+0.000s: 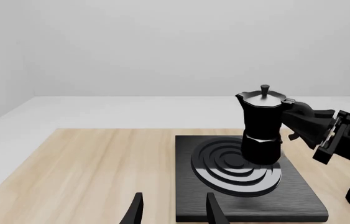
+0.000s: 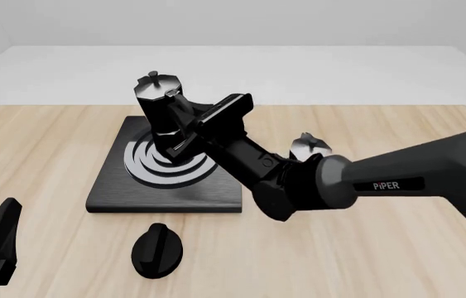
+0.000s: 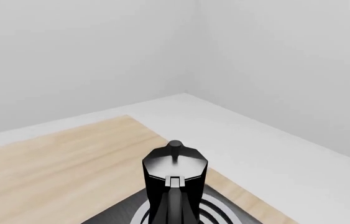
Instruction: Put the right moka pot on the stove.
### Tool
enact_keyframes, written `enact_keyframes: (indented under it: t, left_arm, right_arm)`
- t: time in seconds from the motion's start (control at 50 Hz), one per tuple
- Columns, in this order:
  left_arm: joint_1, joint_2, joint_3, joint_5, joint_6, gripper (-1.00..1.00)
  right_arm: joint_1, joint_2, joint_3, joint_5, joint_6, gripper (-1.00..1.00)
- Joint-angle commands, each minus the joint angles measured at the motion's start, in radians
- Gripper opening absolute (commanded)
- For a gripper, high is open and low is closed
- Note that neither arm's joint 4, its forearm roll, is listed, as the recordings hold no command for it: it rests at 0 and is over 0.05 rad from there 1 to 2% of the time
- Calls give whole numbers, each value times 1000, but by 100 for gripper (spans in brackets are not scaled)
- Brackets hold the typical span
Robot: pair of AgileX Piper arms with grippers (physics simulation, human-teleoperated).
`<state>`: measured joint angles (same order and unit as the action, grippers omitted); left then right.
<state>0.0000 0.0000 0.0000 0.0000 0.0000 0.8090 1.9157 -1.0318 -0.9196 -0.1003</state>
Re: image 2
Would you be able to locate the black and silver moka pot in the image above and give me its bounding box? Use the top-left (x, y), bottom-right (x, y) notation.
top-left (133, 70), bottom-right (200, 163)
top-left (289, 132), bottom-right (334, 163)

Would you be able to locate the flat black stove plate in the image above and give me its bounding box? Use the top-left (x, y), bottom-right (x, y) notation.
top-left (85, 115), bottom-right (244, 215)

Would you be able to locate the round black stove knob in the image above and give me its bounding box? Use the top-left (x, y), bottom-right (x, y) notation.
top-left (131, 222), bottom-right (185, 279)

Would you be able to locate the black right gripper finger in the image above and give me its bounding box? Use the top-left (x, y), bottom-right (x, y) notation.
top-left (165, 126), bottom-right (201, 160)
top-left (168, 99), bottom-right (208, 123)

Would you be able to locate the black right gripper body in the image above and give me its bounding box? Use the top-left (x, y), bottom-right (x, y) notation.
top-left (193, 92), bottom-right (255, 142)

